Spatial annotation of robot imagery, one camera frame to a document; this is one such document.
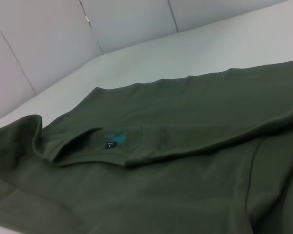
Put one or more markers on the dark green FREE t-shirt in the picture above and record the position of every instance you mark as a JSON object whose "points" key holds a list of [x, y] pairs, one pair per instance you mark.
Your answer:
{"points": [[161, 158]]}

